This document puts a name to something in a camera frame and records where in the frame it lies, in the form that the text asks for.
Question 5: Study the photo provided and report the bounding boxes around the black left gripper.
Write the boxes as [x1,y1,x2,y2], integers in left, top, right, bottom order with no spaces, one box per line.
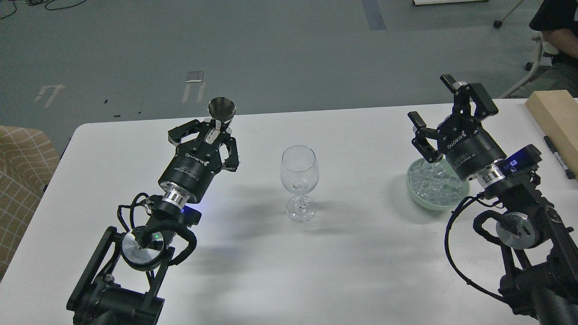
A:
[158,120,239,204]

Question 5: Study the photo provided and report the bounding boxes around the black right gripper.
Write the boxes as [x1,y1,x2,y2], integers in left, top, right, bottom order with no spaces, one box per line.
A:
[407,74,506,181]

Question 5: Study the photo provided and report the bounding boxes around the steel double jigger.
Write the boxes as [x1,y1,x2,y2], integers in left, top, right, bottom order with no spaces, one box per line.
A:
[205,97,237,144]

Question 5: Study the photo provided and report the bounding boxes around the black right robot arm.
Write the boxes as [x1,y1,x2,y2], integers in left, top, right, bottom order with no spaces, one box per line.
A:
[408,74,578,325]

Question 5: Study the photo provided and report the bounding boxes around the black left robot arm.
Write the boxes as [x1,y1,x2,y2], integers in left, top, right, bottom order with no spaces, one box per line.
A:
[66,117,239,325]

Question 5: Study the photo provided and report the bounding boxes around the green bowl of ice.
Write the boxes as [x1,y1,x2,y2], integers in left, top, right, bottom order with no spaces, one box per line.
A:
[406,158,470,211]

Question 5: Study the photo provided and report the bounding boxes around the clear wine glass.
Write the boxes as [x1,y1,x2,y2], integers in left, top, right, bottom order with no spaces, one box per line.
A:
[280,145,320,223]

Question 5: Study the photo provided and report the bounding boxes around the light wooden block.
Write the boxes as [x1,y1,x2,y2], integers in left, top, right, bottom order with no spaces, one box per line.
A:
[526,90,578,173]

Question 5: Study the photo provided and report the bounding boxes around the white office chair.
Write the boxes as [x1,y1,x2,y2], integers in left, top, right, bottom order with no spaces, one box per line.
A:
[493,0,560,98]

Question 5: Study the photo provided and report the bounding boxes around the black marker pen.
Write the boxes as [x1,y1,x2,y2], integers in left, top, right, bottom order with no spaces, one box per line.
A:
[543,135,576,180]

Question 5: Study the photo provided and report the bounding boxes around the seated person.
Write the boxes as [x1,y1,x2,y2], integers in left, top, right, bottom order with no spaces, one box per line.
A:
[509,0,578,98]

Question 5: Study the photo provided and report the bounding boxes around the beige checkered chair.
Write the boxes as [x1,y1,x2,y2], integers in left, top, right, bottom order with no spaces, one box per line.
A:
[0,125,60,278]

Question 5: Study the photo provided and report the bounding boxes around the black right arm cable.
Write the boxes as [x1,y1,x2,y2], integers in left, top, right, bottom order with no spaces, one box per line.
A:
[444,194,508,303]

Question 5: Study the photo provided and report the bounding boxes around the black floor cables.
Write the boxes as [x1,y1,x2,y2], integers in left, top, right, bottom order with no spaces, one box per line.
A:
[0,0,86,19]

